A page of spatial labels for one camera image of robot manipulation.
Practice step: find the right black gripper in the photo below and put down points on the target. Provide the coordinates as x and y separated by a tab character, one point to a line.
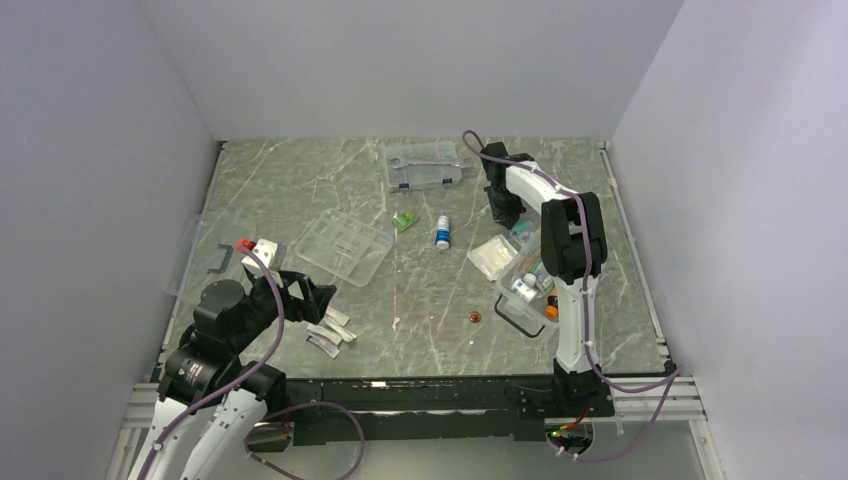
506	217

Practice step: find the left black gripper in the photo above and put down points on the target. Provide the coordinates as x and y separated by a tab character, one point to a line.
317	297

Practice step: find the teal carded blister pack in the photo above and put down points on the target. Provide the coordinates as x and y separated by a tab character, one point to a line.
522	232

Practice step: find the small white pill bottle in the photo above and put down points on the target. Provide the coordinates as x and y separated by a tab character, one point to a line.
524	287

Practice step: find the brown bottle orange cap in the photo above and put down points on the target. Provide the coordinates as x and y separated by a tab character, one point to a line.
551	310

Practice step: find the teal striped packet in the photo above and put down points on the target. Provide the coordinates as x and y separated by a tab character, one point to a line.
542	279

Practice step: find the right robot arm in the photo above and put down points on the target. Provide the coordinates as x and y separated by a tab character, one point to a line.
573	246

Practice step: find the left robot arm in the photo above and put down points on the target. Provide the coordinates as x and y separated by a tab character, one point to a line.
208	399

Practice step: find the white sachet top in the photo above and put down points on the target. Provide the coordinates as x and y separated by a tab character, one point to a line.
336	316

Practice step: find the white gauze pad packet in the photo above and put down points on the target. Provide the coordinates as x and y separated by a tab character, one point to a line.
493	256

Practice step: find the blue printed sachet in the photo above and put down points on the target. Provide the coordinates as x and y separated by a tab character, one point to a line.
325	345

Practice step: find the clear divided organizer tray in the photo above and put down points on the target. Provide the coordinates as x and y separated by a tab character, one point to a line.
345	247

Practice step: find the white bottle blue label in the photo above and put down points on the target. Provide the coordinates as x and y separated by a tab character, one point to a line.
443	234

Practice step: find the clear first aid box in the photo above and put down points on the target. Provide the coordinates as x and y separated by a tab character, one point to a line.
533	301

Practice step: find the small green box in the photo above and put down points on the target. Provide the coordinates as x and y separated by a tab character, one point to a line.
404	220

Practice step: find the clear screw box blue latches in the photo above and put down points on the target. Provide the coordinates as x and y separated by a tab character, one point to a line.
419	166

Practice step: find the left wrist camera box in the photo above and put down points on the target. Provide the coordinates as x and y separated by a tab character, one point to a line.
260	252

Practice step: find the black base frame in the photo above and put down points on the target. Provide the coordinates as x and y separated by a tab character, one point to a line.
320	411

